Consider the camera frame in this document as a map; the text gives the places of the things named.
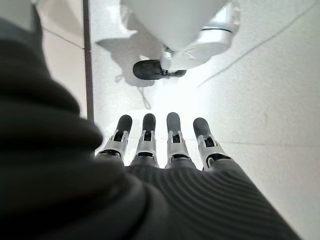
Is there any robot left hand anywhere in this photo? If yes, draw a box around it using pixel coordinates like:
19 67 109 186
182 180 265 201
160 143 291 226
0 4 302 240

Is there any narrow white cabinet door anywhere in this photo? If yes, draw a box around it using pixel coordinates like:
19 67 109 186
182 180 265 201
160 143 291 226
37 0 95 121

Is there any black robot left foot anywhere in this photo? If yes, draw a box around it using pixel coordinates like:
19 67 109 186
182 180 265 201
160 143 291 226
132 59 188 81

